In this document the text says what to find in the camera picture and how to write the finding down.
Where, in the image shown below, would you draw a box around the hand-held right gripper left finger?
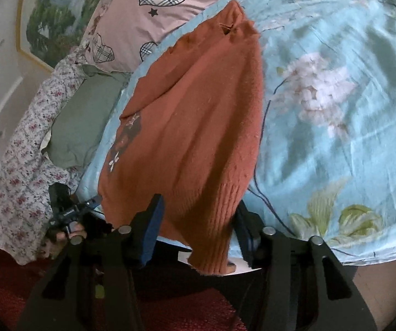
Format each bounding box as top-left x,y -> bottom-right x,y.
17,193 -> 166,331

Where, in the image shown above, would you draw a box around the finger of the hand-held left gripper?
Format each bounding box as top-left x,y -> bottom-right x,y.
79,194 -> 103,212

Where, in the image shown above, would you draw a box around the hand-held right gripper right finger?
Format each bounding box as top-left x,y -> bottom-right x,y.
234,200 -> 378,331

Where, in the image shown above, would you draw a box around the orange knitted sweater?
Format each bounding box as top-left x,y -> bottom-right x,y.
97,0 -> 265,277

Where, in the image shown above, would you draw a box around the person's left hand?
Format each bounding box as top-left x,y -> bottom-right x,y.
38,221 -> 89,260

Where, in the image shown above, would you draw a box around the white floral bed sheet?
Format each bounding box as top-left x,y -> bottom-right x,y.
0,37 -> 97,265

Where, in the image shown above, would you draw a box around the green pillow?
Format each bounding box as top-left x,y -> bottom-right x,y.
40,63 -> 132,170

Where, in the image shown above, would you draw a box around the light blue floral blanket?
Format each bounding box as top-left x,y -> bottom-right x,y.
78,0 -> 396,267

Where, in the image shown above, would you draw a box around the beige bed base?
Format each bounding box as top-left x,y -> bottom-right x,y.
352,253 -> 396,330

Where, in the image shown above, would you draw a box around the pink pillow with plaid hearts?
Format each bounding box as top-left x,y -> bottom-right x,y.
80,0 -> 264,74

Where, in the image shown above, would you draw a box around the framed landscape painting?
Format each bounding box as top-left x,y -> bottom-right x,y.
16,0 -> 106,74

